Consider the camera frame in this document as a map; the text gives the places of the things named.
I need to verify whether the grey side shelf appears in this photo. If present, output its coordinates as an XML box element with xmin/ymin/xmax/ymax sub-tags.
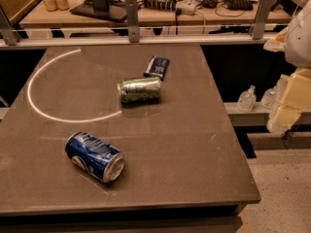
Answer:
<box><xmin>225</xmin><ymin>102</ymin><xmax>311</xmax><ymax>126</ymax></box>

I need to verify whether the black power strip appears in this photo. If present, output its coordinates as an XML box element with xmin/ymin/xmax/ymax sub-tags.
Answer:
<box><xmin>143</xmin><ymin>0</ymin><xmax>176</xmax><ymax>12</ymax></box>

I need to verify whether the green soda can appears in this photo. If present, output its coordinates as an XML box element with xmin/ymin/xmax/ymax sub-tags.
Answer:
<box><xmin>117</xmin><ymin>77</ymin><xmax>162</xmax><ymax>103</ymax></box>

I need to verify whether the dark blue snack packet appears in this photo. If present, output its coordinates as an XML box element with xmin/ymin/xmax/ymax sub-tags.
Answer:
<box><xmin>144</xmin><ymin>55</ymin><xmax>170</xmax><ymax>81</ymax></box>

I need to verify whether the grey metal rail frame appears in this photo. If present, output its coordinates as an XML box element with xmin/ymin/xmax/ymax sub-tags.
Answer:
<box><xmin>1</xmin><ymin>3</ymin><xmax>276</xmax><ymax>48</ymax></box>

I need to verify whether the black monitor stand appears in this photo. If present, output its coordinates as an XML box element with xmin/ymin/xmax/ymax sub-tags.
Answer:
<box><xmin>70</xmin><ymin>0</ymin><xmax>126</xmax><ymax>22</ymax></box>

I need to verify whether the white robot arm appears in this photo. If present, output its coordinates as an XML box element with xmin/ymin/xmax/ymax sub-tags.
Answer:
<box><xmin>264</xmin><ymin>7</ymin><xmax>311</xmax><ymax>133</ymax></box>

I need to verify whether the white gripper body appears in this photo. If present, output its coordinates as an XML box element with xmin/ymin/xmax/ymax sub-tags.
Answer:
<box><xmin>263</xmin><ymin>27</ymin><xmax>288</xmax><ymax>52</ymax></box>

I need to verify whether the clear sanitizer pump bottle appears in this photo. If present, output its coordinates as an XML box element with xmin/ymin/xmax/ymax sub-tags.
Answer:
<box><xmin>237</xmin><ymin>85</ymin><xmax>257</xmax><ymax>112</ymax></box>

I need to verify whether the blue soda can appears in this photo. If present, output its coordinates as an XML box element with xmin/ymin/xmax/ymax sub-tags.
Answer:
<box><xmin>65</xmin><ymin>132</ymin><xmax>125</xmax><ymax>183</ymax></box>

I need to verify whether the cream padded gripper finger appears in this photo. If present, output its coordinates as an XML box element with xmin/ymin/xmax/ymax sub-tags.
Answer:
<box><xmin>266</xmin><ymin>68</ymin><xmax>311</xmax><ymax>133</ymax></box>

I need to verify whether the wooden desk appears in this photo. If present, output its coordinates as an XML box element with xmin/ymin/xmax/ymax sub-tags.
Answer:
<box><xmin>19</xmin><ymin>0</ymin><xmax>290</xmax><ymax>29</ymax></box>

